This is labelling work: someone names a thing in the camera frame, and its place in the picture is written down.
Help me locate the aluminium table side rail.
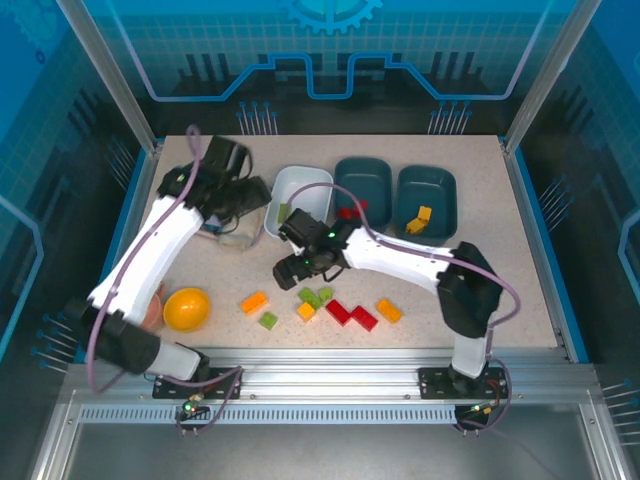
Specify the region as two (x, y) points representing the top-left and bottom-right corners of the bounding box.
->
(82, 142), (165, 364)
(499, 139), (584, 364)

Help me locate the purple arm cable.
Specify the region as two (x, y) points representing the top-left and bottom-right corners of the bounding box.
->
(87, 124), (246, 436)
(287, 182), (522, 436)

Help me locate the small controller board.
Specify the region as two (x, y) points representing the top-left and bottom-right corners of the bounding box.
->
(182, 397), (211, 421)
(467, 399), (501, 421)

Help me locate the yellow plastic bowl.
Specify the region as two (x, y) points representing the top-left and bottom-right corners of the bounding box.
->
(162, 286), (212, 333)

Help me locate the aluminium mounting rail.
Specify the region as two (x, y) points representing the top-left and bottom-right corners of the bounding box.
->
(67, 347), (601, 401)

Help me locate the pink plastic cup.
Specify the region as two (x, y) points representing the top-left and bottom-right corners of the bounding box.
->
(140, 282), (169, 332)

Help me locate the aluminium frame post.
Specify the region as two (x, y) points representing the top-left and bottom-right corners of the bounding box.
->
(501, 0), (601, 156)
(55, 0), (164, 154)

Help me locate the orange lego brick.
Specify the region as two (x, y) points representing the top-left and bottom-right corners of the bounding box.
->
(376, 298), (404, 323)
(240, 291), (270, 315)

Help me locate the white plastic container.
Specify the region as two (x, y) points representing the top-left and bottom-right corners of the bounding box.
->
(263, 165), (335, 241)

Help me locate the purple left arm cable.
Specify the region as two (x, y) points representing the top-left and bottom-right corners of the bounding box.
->
(87, 124), (246, 436)

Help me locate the slotted grey cable duct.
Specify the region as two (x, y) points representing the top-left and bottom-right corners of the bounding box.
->
(77, 405), (459, 426)

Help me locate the teal plastic container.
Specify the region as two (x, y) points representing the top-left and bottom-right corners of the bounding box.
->
(395, 164), (459, 240)
(333, 156), (394, 229)

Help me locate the beige and lavender cloth bag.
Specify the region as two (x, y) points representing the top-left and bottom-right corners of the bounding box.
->
(199, 199), (274, 251)

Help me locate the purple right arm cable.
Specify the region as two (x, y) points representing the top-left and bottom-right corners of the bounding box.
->
(287, 182), (522, 436)

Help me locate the blue printed clear panel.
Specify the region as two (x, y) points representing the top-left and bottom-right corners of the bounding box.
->
(59, 0), (596, 139)

